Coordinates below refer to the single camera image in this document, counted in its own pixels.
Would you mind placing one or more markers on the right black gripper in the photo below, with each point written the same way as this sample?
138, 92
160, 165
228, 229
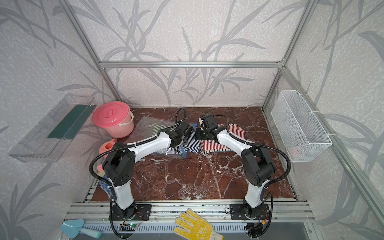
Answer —
198, 136

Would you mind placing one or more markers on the black white striped garment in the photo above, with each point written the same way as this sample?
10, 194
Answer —
225, 150

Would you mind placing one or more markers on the green white striped garment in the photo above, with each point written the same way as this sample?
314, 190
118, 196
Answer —
157, 129

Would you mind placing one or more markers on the red white striped garment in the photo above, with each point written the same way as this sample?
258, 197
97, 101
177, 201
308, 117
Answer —
231, 139

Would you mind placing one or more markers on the clear plastic vacuum bag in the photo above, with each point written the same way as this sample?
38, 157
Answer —
142, 136

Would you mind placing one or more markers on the blue white striped garment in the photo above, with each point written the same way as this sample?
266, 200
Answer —
190, 145

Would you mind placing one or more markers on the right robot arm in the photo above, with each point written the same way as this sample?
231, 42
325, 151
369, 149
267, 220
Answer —
257, 162

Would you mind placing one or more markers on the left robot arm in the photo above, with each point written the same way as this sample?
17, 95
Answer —
121, 159

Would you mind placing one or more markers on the pink bucket with lid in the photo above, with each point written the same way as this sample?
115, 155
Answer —
115, 118

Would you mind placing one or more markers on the pink watering can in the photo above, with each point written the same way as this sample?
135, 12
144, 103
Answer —
107, 146

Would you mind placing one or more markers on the pink item in basket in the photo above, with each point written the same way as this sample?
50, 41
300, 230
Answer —
295, 153

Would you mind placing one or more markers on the blue dotted work glove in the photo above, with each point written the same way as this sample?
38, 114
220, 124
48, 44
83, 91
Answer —
104, 186

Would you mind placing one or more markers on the yellow dotted work glove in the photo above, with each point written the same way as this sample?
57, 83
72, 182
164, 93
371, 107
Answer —
192, 226

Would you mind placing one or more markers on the white wire mesh basket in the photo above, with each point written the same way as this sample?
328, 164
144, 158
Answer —
299, 126

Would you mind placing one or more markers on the clear acrylic wall shelf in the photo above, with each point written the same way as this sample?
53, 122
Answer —
35, 147

